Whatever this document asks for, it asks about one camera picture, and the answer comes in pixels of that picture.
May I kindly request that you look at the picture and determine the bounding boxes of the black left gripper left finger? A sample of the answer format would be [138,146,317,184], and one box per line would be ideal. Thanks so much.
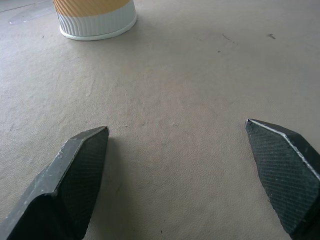
[0,126,110,240]

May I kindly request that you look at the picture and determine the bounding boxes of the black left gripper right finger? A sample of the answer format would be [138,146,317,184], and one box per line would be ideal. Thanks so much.
[245,118,320,240]

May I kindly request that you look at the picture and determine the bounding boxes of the orange and white paper cup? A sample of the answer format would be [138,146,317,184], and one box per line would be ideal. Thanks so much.
[52,0,138,41]

